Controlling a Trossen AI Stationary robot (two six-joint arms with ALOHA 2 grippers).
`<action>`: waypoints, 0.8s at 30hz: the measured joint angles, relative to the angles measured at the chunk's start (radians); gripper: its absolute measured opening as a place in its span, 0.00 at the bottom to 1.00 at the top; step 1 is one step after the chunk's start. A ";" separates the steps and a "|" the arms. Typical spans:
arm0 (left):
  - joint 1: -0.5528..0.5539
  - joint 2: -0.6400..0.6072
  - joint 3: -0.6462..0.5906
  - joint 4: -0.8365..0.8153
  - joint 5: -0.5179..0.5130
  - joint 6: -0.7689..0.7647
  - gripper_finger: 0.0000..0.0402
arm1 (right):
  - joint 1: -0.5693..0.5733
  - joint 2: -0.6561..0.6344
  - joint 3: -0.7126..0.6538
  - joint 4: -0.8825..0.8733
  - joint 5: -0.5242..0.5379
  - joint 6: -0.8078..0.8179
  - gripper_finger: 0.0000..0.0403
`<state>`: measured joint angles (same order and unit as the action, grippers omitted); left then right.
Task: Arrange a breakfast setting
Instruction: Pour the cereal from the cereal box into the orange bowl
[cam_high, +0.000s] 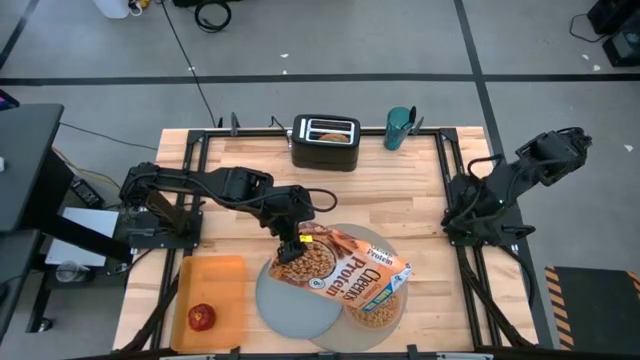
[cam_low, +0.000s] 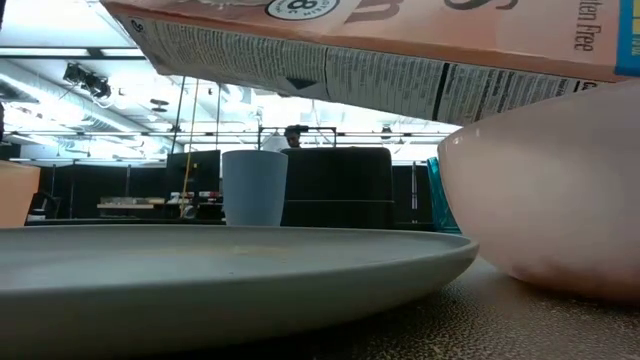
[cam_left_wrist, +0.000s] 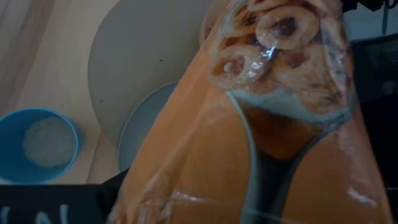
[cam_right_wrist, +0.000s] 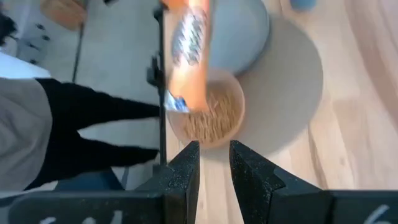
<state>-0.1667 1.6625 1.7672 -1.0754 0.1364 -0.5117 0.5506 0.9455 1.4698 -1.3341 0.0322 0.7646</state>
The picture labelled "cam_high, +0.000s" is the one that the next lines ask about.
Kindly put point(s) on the orange plastic tray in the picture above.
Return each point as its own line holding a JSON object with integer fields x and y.
{"x": 210, "y": 285}

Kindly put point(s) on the Cheerios Protein cereal box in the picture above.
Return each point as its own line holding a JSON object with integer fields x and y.
{"x": 350, "y": 270}

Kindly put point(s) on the clear plastic cup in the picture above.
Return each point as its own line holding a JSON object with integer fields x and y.
{"x": 72, "y": 272}

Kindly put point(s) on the cereal pieces heap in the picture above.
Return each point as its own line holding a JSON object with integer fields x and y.
{"x": 375, "y": 312}

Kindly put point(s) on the black power adapter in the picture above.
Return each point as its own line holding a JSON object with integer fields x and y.
{"x": 87, "y": 192}

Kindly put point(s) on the white container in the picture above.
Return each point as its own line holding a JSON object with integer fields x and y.
{"x": 111, "y": 7}

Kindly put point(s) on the red apple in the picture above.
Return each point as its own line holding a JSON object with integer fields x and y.
{"x": 202, "y": 317}

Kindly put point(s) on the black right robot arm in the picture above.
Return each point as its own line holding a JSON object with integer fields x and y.
{"x": 550, "y": 152}

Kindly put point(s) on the black two-slot toaster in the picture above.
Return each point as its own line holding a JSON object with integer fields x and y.
{"x": 325, "y": 157}

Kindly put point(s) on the black metal rig frame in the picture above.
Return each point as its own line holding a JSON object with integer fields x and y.
{"x": 250, "y": 131}

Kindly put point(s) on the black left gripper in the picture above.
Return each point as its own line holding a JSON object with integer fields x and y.
{"x": 292, "y": 207}

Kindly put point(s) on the round grey placemat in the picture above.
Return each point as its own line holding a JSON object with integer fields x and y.
{"x": 350, "y": 341}

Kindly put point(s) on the dark screen device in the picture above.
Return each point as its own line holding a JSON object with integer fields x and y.
{"x": 7, "y": 102}

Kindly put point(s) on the black desk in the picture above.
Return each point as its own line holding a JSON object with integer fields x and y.
{"x": 25, "y": 160}

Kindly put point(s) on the white panel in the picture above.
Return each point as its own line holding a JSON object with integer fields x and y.
{"x": 85, "y": 220}

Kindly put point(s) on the black equipment case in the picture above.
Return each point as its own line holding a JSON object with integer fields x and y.
{"x": 617, "y": 12}
{"x": 625, "y": 50}

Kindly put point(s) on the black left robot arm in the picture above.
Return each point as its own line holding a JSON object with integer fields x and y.
{"x": 200, "y": 180}

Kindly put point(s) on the grey plate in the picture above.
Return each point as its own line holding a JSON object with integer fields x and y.
{"x": 295, "y": 315}

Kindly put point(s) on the black yellow-striped floor mat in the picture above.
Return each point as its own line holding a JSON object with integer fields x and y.
{"x": 595, "y": 305}

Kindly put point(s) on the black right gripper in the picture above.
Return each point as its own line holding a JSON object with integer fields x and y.
{"x": 477, "y": 197}

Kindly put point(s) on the teal plastic pitcher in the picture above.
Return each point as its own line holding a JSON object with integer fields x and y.
{"x": 397, "y": 132}

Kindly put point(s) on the pink bowl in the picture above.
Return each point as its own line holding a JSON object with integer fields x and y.
{"x": 374, "y": 327}

